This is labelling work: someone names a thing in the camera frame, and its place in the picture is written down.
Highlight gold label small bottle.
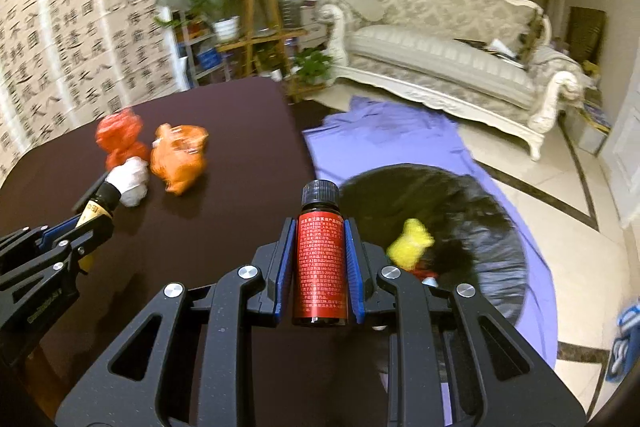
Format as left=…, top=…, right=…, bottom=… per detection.
left=74, top=181, right=123, bottom=275

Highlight white paper ball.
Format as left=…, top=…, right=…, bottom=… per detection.
left=106, top=156, right=149, bottom=208

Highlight red plastic bag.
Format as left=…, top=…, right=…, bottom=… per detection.
left=96, top=107, right=150, bottom=171

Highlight red label small bottle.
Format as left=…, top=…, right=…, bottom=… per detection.
left=293, top=180, right=348, bottom=327

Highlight orange plastic bag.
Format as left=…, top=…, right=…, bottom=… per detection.
left=151, top=124, right=208, bottom=196

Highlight red scrap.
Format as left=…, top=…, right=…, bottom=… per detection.
left=410, top=269, right=438, bottom=287

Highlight black bag lined trash bin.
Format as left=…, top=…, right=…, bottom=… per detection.
left=340, top=164, right=528, bottom=324

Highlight blue slippers rack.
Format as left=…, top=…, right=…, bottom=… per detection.
left=605, top=300, right=640, bottom=383

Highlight dark maroon tablecloth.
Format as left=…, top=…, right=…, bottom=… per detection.
left=16, top=78, right=387, bottom=426

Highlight purple cloth on floor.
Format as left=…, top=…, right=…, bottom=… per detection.
left=292, top=96, right=558, bottom=365

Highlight metal shelf with blue crate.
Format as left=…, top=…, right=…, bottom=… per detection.
left=172, top=11, right=229, bottom=88

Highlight white panel door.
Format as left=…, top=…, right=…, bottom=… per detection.
left=599, top=54, right=640, bottom=229

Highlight storage box with books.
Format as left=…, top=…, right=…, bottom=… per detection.
left=566, top=102, right=611, bottom=155

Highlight wooden plant stand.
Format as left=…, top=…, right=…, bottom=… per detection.
left=216, top=0, right=307, bottom=80

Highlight white potted plant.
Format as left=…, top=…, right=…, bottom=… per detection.
left=181, top=0, right=240, bottom=44

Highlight papers on sofa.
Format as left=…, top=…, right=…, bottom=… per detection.
left=457, top=38, right=525, bottom=69

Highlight small floor plant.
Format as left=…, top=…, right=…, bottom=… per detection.
left=293, top=48, right=333, bottom=86

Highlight ornate white sofa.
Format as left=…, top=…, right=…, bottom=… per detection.
left=314, top=0, right=589, bottom=160

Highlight dark framed picture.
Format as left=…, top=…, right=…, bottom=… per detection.
left=565, top=6, right=606, bottom=63

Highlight calligraphy wall scroll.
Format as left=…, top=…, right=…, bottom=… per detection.
left=1, top=0, right=186, bottom=176

